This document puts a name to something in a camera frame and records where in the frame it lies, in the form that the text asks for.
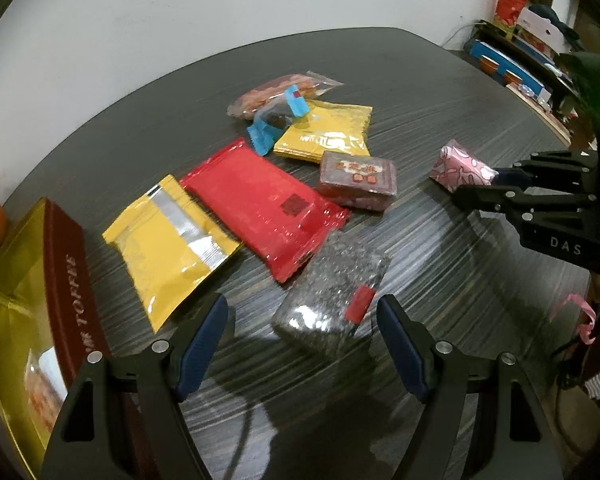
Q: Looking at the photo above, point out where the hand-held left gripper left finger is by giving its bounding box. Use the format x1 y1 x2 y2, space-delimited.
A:
40 294 231 480

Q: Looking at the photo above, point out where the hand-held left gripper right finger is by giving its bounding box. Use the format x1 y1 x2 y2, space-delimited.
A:
377 294 563 480

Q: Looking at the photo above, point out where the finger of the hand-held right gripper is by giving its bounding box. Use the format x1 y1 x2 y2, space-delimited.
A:
451 184 598 241
492 149 600 192

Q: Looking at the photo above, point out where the pink patterned packet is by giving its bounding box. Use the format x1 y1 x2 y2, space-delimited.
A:
428 139 501 193

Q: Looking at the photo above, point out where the grey speckled packet red label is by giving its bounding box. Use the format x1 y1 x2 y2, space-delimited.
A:
271 230 391 358

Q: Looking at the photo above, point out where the yellow packet with silver strip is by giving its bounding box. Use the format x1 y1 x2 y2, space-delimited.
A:
102 175 243 333

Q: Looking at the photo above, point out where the large red snack packet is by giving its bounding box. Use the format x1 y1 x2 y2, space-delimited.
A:
180 137 351 283

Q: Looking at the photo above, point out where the small yellow snack packet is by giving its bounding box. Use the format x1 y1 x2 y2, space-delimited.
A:
273 100 372 163

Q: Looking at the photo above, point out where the gold tin box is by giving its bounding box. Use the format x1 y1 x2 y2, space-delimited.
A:
0 197 146 480

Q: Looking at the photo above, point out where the clear bag of red snacks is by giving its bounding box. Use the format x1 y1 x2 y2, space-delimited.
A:
227 71 344 121

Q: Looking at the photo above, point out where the pink ribbon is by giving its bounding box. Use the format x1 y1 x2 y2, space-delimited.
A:
552 294 597 345

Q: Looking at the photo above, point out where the wooden shelf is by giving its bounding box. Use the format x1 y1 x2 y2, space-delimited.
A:
467 20 581 128

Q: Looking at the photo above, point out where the blue box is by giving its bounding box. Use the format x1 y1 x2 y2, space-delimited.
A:
469 39 543 88

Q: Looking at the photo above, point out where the dark red block packet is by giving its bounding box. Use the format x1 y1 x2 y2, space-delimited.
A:
317 150 398 216

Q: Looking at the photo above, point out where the white cardboard box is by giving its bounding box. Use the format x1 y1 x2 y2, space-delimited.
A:
516 6 565 47

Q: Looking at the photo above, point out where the red snack bag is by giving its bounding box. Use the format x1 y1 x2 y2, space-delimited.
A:
494 0 529 32

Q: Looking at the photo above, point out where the blue wrapped candy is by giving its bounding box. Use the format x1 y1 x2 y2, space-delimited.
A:
247 86 311 155

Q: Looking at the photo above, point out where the black cable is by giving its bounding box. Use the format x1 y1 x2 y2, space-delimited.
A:
227 395 276 480

